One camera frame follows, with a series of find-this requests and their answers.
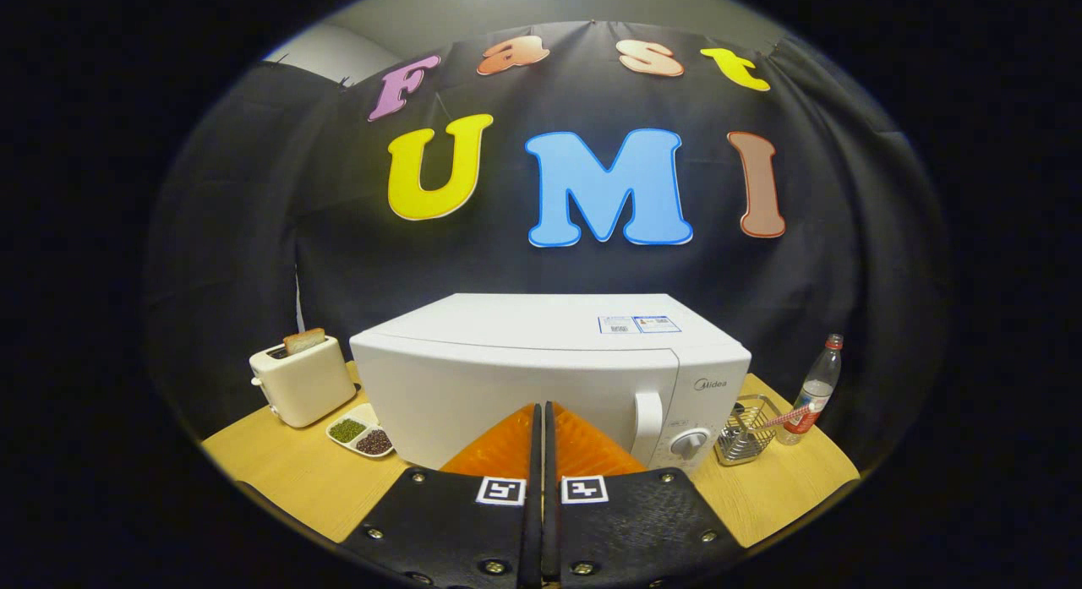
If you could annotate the white microwave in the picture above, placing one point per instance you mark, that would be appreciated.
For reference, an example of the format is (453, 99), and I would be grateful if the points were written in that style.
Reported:
(507, 378)

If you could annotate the white toaster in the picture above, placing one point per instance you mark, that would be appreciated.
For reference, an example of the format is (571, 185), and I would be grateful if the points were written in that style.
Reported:
(304, 386)

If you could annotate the black backdrop cloth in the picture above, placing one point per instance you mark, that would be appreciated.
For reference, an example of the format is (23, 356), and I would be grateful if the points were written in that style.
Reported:
(254, 234)

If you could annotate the white divided dish of beans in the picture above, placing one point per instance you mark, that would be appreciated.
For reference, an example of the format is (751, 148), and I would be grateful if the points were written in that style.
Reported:
(359, 433)

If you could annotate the clear bottle with red label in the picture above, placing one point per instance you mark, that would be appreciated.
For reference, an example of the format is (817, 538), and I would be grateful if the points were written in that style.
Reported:
(816, 386)

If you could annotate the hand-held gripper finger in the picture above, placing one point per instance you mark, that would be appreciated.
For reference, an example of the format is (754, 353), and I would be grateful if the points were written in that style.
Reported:
(534, 521)
(551, 521)

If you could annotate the toast slice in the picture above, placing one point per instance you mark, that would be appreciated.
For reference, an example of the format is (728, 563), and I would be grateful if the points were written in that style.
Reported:
(304, 341)

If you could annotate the red white striped straw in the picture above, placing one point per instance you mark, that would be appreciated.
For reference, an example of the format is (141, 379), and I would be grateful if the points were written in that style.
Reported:
(790, 416)

